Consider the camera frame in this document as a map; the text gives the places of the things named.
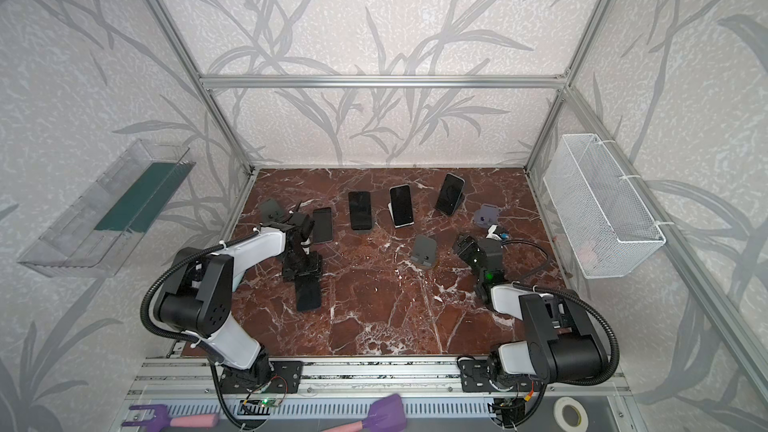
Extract purple pink spatula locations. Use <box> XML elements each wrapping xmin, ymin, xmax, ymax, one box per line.
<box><xmin>326</xmin><ymin>394</ymin><xmax>407</xmax><ymax>432</ymax></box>

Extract black phone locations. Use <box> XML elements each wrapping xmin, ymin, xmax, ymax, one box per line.
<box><xmin>389</xmin><ymin>184</ymin><xmax>414</xmax><ymax>228</ymax></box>
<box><xmin>294</xmin><ymin>276</ymin><xmax>322</xmax><ymax>312</ymax></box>
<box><xmin>312</xmin><ymin>207</ymin><xmax>334</xmax><ymax>244</ymax></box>
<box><xmin>435</xmin><ymin>173</ymin><xmax>466</xmax><ymax>216</ymax></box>
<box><xmin>348</xmin><ymin>191</ymin><xmax>373</xmax><ymax>231</ymax></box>

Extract white wire mesh basket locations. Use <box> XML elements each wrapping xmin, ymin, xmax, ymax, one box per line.
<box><xmin>544</xmin><ymin>133</ymin><xmax>666</xmax><ymax>279</ymax></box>

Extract grey phone stand front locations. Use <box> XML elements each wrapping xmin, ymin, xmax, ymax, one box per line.
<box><xmin>410</xmin><ymin>234</ymin><xmax>438</xmax><ymax>269</ymax></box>

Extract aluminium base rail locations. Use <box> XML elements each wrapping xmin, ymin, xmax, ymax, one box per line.
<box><xmin>111</xmin><ymin>356</ymin><xmax>635</xmax><ymax>431</ymax></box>

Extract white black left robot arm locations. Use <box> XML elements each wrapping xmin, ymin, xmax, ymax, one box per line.
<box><xmin>140</xmin><ymin>212</ymin><xmax>323</xmax><ymax>389</ymax></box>

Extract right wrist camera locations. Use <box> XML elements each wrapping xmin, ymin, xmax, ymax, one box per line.
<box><xmin>486</xmin><ymin>224</ymin><xmax>510</xmax><ymax>242</ymax></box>

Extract clear plastic wall bin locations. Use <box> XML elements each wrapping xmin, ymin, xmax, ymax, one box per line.
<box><xmin>18</xmin><ymin>139</ymin><xmax>196</xmax><ymax>278</ymax></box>

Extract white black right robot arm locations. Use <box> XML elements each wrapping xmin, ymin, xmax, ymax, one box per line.
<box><xmin>453</xmin><ymin>234</ymin><xmax>620</xmax><ymax>391</ymax></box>

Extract purple pink garden fork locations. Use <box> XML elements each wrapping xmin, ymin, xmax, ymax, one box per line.
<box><xmin>121</xmin><ymin>404</ymin><xmax>220</xmax><ymax>432</ymax></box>

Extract white tape roll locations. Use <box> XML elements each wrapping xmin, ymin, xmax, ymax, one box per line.
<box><xmin>553</xmin><ymin>397</ymin><xmax>590</xmax><ymax>432</ymax></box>

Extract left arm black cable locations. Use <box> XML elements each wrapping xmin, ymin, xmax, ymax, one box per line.
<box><xmin>139</xmin><ymin>239</ymin><xmax>265</xmax><ymax>427</ymax></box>

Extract dark grey phone stand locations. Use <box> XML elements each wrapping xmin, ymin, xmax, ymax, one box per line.
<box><xmin>258</xmin><ymin>198</ymin><xmax>288</xmax><ymax>224</ymax></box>

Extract purple grey phone stand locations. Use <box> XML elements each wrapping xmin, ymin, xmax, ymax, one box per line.
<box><xmin>473</xmin><ymin>204</ymin><xmax>501</xmax><ymax>230</ymax></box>

